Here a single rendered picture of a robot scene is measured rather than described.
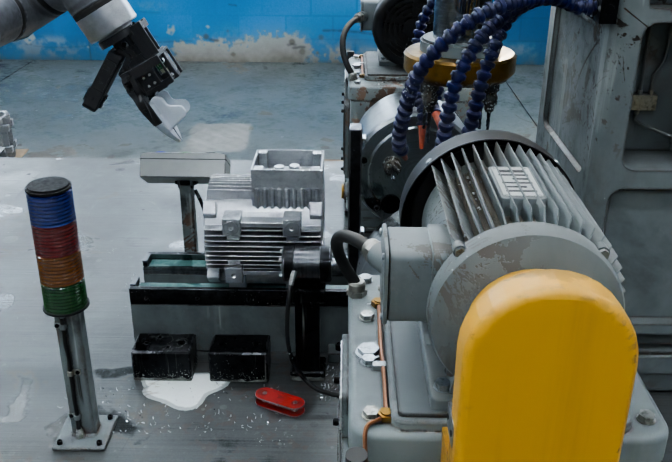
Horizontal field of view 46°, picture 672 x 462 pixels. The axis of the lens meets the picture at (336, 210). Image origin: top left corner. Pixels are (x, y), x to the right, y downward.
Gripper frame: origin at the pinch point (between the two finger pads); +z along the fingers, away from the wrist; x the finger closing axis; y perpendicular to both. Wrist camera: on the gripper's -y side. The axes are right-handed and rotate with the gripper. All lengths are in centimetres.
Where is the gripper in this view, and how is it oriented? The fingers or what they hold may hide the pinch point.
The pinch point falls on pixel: (172, 136)
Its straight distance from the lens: 143.6
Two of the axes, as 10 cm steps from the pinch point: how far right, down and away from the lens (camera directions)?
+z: 4.9, 8.0, 3.5
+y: 8.7, -4.4, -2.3
